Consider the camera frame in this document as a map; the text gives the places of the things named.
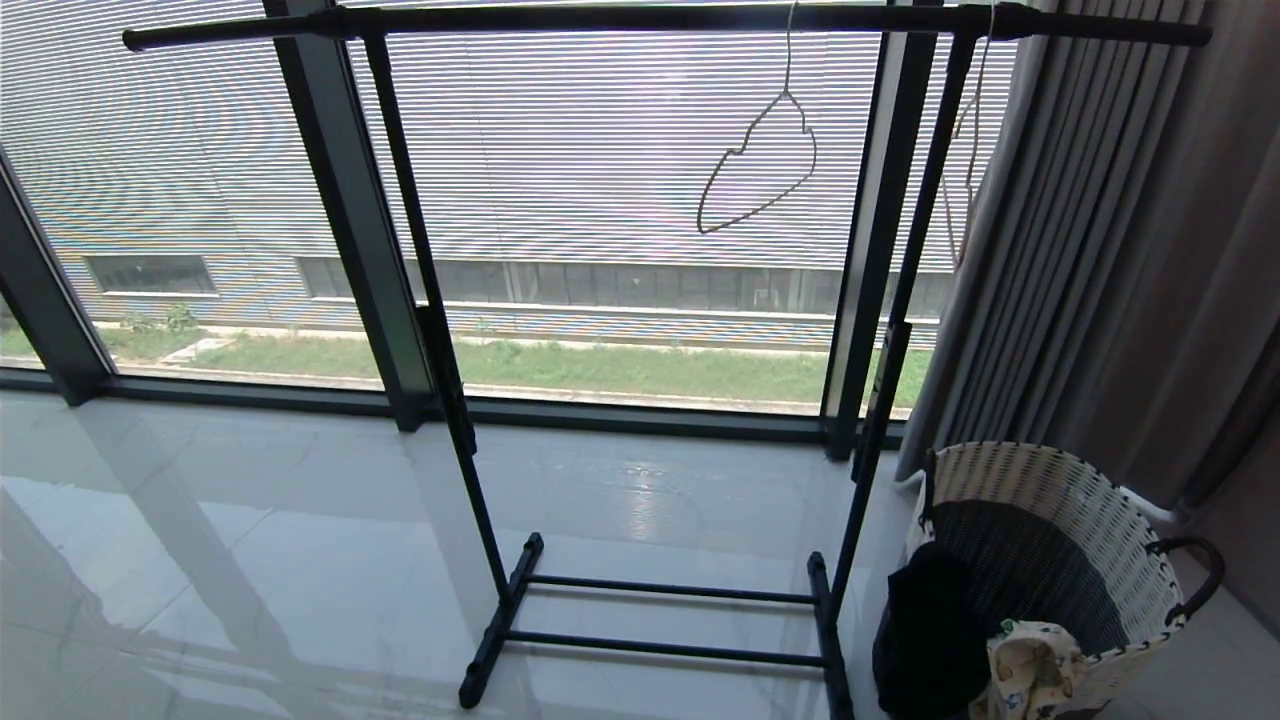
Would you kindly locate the pink clothes hanger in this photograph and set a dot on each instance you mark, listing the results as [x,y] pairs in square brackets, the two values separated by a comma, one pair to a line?
[968,170]
[787,60]

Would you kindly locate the cream printed garment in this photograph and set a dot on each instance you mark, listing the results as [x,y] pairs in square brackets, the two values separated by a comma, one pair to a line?
[1030,670]

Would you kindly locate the black clothes rack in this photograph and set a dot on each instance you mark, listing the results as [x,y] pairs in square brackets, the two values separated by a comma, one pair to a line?
[600,18]

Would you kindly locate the white laundry basket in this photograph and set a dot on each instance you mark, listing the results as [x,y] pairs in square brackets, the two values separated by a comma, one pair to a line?
[1000,470]

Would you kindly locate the window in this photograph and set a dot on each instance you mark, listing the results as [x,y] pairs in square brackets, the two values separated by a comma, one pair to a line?
[340,200]

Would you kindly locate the black garment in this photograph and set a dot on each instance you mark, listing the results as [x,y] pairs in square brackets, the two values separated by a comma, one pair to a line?
[930,630]

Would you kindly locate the brown curtain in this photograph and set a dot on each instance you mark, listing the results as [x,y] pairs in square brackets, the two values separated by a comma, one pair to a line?
[1150,250]

